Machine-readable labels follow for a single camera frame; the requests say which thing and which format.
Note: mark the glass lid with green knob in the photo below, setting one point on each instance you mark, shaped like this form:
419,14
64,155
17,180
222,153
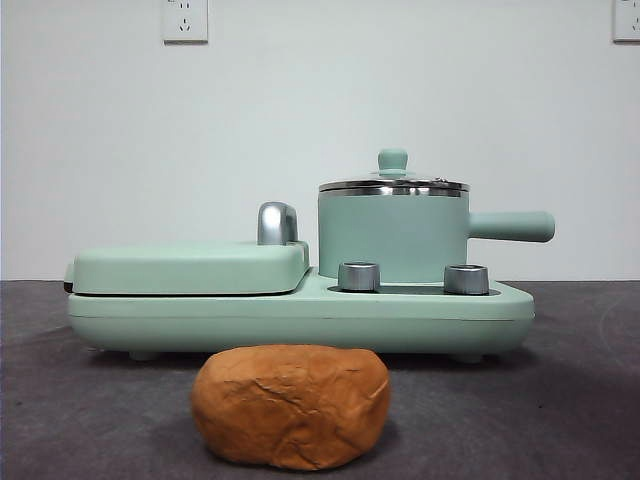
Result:
394,161

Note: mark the brown potato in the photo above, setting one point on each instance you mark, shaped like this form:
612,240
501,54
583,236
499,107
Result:
290,405

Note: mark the silver control knob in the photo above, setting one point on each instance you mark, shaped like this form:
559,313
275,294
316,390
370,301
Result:
358,277
466,280

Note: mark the green breakfast machine base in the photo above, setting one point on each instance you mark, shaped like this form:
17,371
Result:
300,320

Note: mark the green griddle cover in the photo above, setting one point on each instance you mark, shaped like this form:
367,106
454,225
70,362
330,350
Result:
185,267

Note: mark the white wall socket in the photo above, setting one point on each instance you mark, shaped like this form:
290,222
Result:
627,20
185,20

